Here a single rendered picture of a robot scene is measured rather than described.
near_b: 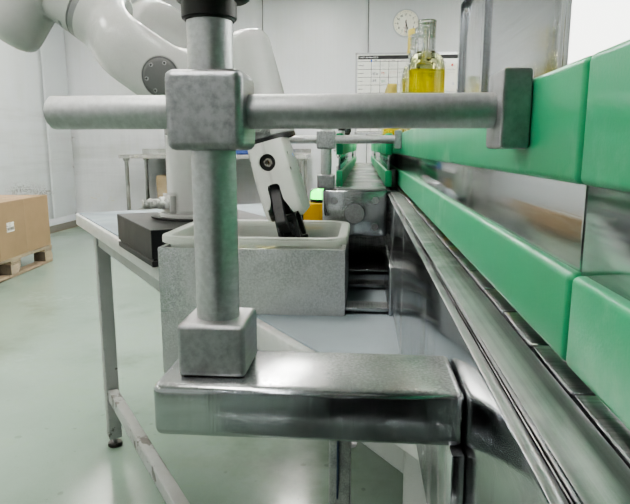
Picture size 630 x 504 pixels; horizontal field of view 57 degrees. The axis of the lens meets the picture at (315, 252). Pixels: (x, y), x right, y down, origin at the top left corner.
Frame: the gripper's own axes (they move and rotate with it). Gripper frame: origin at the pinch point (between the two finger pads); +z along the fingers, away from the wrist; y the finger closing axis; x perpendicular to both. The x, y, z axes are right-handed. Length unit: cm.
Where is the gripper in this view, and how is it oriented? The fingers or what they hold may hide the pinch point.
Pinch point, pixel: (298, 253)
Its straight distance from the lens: 76.2
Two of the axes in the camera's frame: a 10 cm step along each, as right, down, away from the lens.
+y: 0.8, -1.8, 9.8
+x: -9.6, 2.4, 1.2
